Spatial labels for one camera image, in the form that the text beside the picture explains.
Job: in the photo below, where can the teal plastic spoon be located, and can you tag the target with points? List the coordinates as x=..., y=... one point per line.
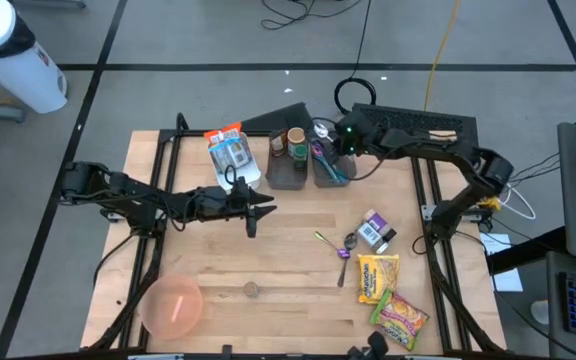
x=337, y=174

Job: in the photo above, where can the small cork-lid saffron jar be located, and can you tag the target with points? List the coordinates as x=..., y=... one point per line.
x=251, y=289

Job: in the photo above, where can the brown snack bar packet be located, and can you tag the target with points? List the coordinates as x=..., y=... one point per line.
x=278, y=142

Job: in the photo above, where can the black mesh computer case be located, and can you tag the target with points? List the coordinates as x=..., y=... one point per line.
x=418, y=120

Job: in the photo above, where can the white trash can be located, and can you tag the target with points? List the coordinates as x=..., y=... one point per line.
x=18, y=75

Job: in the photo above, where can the plain dark silver spoon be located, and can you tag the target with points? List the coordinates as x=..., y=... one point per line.
x=350, y=241

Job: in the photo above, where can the pink translucent plastic bowl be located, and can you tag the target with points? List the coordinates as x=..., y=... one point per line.
x=170, y=306

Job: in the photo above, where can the black wedge-shaped box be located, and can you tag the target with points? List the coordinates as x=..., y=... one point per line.
x=283, y=120

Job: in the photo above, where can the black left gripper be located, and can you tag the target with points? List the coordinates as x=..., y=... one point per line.
x=238, y=202

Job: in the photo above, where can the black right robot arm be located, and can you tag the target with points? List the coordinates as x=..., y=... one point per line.
x=443, y=152

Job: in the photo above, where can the white computer mouse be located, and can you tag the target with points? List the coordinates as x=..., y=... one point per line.
x=540, y=312

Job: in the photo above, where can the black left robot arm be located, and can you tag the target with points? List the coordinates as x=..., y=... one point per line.
x=133, y=195

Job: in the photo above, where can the green-edged ramen noodle packet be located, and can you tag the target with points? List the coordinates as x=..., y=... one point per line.
x=399, y=320

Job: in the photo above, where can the yellow ramen noodle packet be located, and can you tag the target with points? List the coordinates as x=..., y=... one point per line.
x=378, y=277

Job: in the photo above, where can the white paper sheet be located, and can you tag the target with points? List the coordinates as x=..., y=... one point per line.
x=510, y=281

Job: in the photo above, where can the orange ramen noodle packet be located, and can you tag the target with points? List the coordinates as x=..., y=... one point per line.
x=222, y=132

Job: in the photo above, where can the yellow red ramen packet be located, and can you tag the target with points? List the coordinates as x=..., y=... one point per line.
x=233, y=152

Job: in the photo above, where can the black metal table frame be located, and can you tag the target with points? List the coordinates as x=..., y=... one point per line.
x=193, y=133

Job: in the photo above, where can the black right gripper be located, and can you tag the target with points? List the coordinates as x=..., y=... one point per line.
x=350, y=135

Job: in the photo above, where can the white plastic bin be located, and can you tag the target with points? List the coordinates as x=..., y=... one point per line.
x=248, y=175

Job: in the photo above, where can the translucent grey plastic bin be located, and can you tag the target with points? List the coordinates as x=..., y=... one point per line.
x=283, y=175
x=320, y=179

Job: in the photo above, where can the small purple iridescent spoon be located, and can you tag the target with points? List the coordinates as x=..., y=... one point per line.
x=343, y=253

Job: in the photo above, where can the purple-label glass spice jar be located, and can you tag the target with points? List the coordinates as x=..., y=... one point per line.
x=379, y=219

